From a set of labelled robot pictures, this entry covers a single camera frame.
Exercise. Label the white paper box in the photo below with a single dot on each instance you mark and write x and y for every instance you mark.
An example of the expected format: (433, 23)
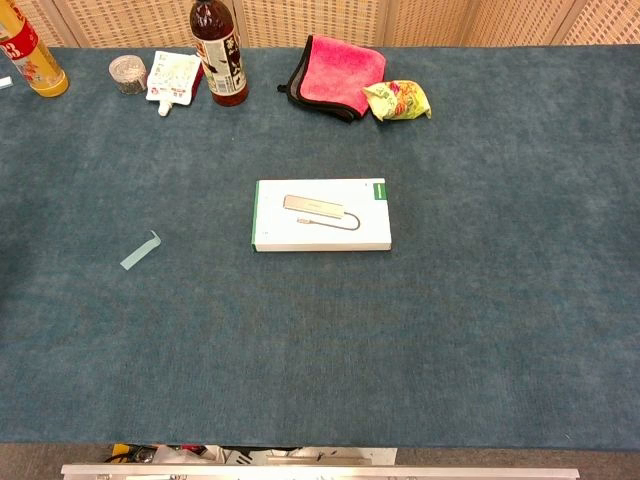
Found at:
(320, 235)

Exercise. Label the pale green paper strip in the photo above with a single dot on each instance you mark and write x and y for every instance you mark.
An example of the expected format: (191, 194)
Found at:
(140, 252)

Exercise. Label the pink microfiber cloth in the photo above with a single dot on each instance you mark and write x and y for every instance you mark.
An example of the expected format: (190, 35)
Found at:
(340, 70)

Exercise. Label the blue felt table cover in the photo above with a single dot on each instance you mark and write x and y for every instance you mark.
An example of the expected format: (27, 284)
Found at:
(320, 350)

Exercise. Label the yellow snack bag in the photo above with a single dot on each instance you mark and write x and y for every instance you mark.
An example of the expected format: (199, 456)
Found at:
(400, 100)

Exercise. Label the dark red packet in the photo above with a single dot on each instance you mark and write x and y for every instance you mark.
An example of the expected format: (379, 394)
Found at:
(198, 77)

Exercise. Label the dark sauce bottle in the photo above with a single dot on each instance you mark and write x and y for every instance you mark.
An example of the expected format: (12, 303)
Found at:
(220, 60)

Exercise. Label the white spout pouch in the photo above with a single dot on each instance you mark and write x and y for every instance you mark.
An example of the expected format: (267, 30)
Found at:
(172, 80)

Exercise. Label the woven folding screen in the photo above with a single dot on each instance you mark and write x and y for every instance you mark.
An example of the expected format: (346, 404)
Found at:
(425, 20)

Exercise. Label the small clear jar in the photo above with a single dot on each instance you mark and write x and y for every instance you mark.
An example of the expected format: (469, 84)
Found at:
(127, 75)

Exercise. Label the orange juice bottle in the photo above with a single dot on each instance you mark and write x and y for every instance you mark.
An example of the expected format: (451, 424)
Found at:
(35, 70)

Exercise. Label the small white block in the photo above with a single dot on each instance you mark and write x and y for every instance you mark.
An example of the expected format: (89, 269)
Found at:
(5, 83)

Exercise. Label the aluminium profile rail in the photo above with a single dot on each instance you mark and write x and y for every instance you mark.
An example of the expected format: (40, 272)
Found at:
(320, 472)

